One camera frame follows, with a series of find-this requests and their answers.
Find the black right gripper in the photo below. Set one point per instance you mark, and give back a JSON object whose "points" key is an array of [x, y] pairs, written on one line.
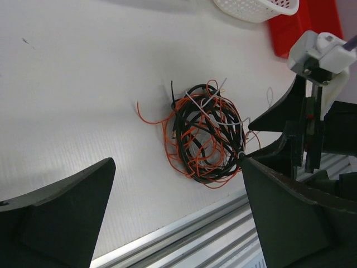
{"points": [[335, 133]]}

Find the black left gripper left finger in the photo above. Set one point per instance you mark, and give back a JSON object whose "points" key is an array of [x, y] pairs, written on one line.
{"points": [[57, 225]]}

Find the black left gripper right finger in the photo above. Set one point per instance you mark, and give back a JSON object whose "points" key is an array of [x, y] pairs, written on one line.
{"points": [[302, 224]]}

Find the red plastic tray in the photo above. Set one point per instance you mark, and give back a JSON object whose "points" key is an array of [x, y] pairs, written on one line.
{"points": [[315, 15]]}

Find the round white perforated basket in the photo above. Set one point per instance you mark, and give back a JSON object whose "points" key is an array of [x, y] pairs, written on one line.
{"points": [[257, 11]]}

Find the aluminium rail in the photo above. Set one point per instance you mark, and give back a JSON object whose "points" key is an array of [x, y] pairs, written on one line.
{"points": [[222, 234]]}

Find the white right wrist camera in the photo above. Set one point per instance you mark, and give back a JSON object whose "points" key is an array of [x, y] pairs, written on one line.
{"points": [[323, 59]]}

